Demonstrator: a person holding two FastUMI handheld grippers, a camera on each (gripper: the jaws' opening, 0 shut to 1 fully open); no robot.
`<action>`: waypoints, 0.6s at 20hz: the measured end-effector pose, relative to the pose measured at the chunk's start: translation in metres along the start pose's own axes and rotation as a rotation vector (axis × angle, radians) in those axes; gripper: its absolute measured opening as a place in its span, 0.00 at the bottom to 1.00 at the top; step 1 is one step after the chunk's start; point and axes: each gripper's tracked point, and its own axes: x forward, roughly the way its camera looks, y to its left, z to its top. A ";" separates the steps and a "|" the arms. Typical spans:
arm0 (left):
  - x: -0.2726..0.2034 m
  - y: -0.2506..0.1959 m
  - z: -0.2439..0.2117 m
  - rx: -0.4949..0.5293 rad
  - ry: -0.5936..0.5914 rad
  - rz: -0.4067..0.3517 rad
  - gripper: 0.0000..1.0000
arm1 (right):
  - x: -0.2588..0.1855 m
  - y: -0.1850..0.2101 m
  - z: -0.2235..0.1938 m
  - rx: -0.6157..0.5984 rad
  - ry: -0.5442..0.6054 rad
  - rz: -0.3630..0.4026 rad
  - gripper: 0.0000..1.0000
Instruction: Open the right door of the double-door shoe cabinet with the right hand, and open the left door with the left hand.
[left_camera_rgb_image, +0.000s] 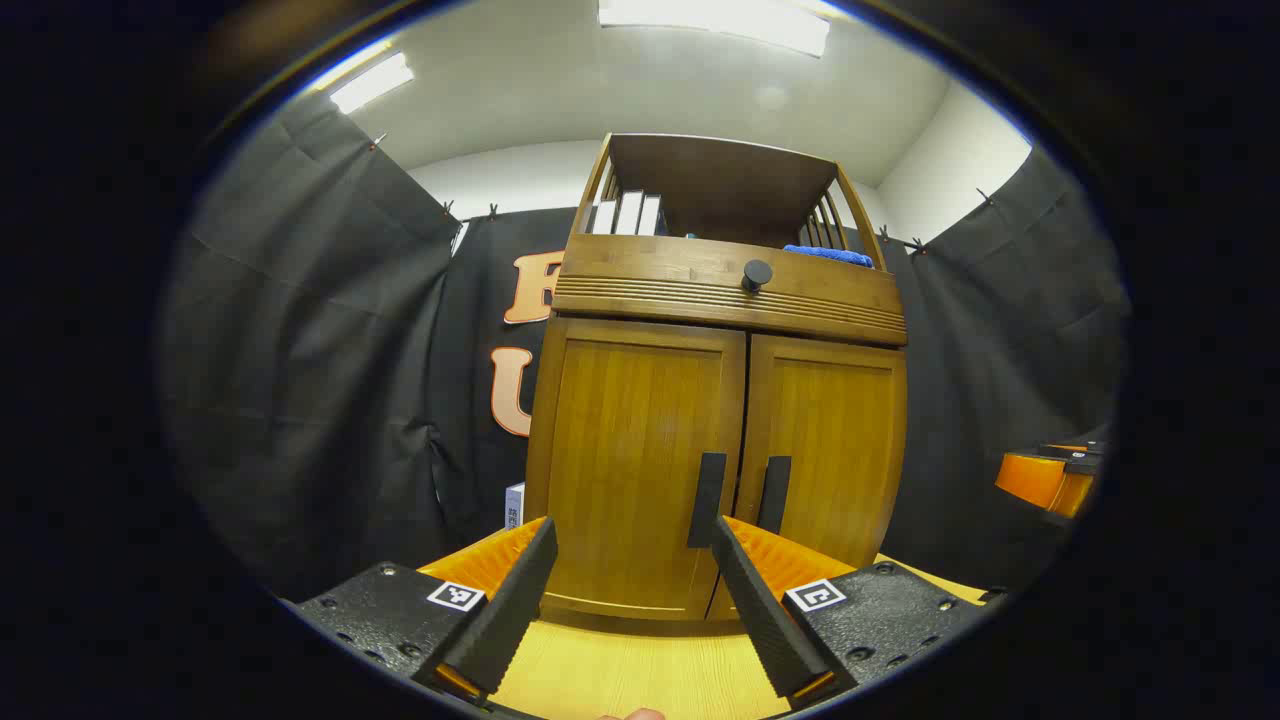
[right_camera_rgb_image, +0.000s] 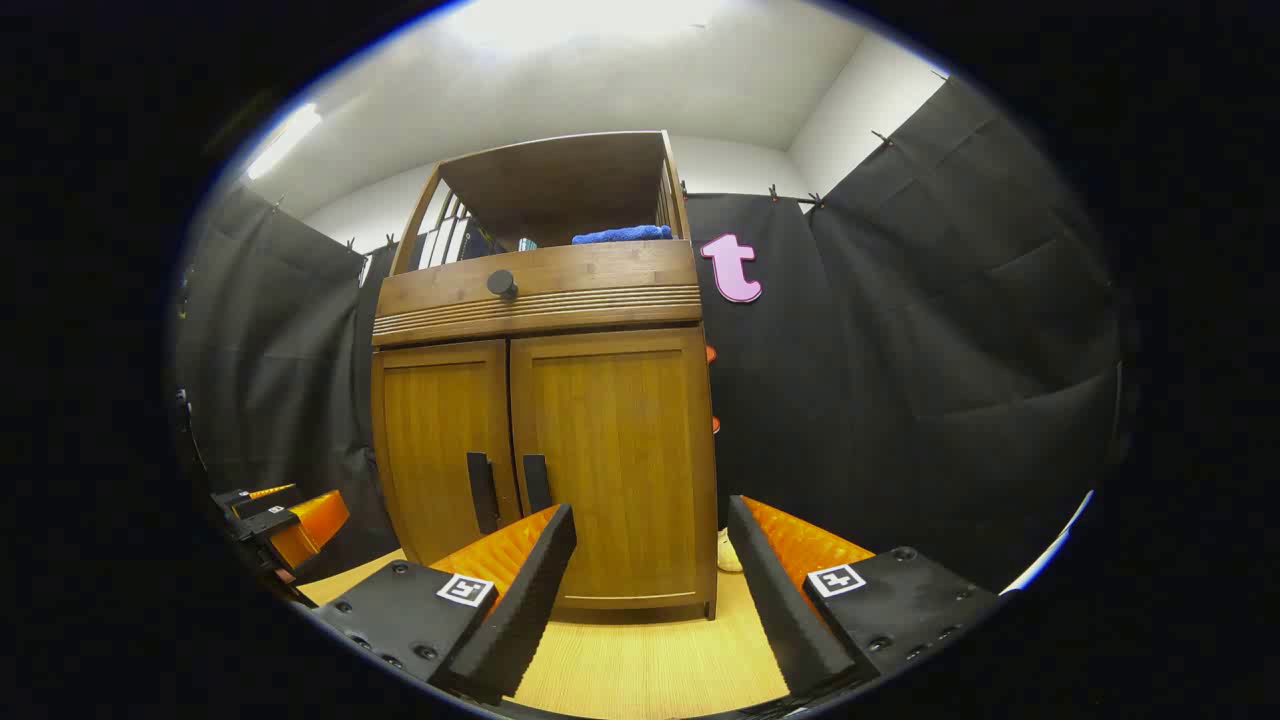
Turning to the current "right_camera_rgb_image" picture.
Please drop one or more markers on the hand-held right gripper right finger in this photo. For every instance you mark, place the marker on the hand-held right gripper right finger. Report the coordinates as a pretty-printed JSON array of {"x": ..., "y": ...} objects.
[{"x": 775, "y": 590}]

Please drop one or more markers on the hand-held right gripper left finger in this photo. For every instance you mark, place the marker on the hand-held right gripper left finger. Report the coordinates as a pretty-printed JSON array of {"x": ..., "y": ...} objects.
[{"x": 530, "y": 590}]

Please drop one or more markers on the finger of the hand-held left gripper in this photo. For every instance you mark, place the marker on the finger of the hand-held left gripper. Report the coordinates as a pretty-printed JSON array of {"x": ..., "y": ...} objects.
[
  {"x": 232, "y": 498},
  {"x": 268, "y": 522}
]

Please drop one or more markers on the wooden shoe cabinet door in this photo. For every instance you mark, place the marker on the wooden shoe cabinet door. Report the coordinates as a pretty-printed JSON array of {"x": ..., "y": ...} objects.
[
  {"x": 430, "y": 440},
  {"x": 620, "y": 450}
]

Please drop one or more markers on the wooden double-door shoe cabinet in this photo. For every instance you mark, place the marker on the wooden double-door shoe cabinet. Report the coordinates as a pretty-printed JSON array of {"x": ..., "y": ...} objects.
[{"x": 550, "y": 190}]

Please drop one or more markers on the small cream plush toy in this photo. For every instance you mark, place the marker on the small cream plush toy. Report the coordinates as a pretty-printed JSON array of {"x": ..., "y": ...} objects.
[{"x": 730, "y": 552}]

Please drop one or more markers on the black backdrop cloth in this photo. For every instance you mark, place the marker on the black backdrop cloth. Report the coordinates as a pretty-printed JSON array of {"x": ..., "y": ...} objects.
[{"x": 900, "y": 350}]

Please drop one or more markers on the black round drawer knob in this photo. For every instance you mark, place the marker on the black round drawer knob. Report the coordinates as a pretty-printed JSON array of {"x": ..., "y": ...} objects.
[{"x": 501, "y": 283}]

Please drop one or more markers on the ceiling light strip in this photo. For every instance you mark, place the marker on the ceiling light strip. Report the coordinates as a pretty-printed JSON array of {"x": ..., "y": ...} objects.
[{"x": 285, "y": 140}]

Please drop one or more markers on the blue folded cloth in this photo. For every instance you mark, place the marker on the blue folded cloth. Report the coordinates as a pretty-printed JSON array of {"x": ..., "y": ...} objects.
[{"x": 620, "y": 235}]

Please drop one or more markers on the bright ceiling light panel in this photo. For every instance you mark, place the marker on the bright ceiling light panel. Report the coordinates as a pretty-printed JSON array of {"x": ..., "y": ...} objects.
[{"x": 580, "y": 20}]

